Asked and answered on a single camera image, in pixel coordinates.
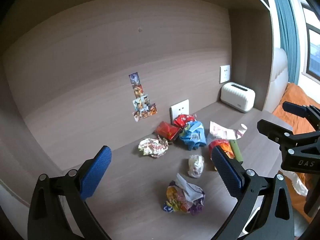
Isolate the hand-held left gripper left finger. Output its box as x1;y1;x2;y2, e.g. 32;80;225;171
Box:
27;145;113;240

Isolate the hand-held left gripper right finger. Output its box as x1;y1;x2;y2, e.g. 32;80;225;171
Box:
211;146;295;240

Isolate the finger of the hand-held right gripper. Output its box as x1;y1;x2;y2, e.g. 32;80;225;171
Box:
257;119;320;147
282;101;320;131

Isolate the orange gold snack tube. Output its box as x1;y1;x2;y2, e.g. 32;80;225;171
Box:
208;139;236;171

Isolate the red cigarette box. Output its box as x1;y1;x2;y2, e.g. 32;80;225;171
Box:
155;121;182;142

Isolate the bed with orange blanket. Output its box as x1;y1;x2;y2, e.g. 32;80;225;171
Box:
272;82;320;217

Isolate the green cylinder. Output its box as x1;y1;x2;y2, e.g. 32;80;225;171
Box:
229;140;244;163

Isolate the small white crumpled wrapper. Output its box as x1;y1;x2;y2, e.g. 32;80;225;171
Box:
188;154;205;178

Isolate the pink white crumpled wrapper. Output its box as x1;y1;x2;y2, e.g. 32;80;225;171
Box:
207;121;247;143

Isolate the white padded headboard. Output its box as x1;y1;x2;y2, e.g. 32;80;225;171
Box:
271;47;289;110

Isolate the blue crumpled snack packet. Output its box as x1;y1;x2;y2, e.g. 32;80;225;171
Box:
179;121;207;151

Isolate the white ribbed tissue box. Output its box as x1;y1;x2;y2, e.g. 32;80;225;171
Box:
220;82;256;113

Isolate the colourful crumpled snack wrapper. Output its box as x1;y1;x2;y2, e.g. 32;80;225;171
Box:
163;173;205;216

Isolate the dark framed window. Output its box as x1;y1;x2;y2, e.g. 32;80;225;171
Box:
300;2;320;77

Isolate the white red crumpled wrapper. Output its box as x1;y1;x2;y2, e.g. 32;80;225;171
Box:
138;137;169;158

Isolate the red crumpled snack packet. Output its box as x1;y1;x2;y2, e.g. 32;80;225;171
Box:
173;114;197;128

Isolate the cluster of cartoon stickers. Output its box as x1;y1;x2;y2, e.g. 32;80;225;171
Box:
128;72;158;122

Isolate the blue curtain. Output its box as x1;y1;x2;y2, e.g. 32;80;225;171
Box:
270;0;300;85

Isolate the white wall socket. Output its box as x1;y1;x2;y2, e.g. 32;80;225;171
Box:
219;65;231;84
170;99;190;123

